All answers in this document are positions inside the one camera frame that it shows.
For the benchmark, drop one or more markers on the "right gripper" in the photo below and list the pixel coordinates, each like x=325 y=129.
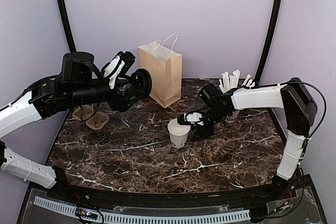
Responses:
x=205 y=133

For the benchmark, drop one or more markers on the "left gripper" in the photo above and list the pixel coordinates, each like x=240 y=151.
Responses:
x=124 y=103

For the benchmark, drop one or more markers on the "white paper coffee cup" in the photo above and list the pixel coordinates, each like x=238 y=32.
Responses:
x=178 y=133

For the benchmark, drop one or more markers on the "black plastic cup lid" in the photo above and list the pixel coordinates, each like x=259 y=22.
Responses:
x=141 y=81

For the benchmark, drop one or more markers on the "brown pulp cup carrier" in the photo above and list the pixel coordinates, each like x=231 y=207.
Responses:
x=94 y=120

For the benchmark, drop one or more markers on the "brown paper bag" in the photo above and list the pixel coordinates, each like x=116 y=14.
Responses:
x=165 y=68

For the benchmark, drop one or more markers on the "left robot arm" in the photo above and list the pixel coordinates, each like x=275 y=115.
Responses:
x=79 y=83

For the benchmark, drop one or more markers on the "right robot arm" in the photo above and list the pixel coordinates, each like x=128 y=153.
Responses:
x=292 y=96

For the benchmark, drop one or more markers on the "white cup holding straws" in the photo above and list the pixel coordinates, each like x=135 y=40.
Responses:
x=231 y=118

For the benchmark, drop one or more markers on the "wrapped straw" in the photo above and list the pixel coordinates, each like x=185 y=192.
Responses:
x=225 y=82
x=246 y=79
x=234 y=79
x=250 y=83

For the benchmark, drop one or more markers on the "small circuit board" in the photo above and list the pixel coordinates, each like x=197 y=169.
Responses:
x=85 y=214

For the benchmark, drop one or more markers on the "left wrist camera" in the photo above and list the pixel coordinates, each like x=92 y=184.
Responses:
x=117 y=67

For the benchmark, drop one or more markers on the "black front rail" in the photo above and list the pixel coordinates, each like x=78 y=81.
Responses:
x=245 y=198

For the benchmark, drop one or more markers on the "white slotted cable duct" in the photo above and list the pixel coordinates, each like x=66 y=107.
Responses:
x=111 y=217

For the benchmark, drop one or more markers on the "left black frame post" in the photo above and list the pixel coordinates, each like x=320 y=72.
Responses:
x=66 y=25

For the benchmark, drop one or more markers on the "black frame post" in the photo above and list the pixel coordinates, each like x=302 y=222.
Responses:
x=268 y=40
x=66 y=25

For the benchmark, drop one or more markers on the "right black frame post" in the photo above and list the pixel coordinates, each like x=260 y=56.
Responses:
x=268 y=40

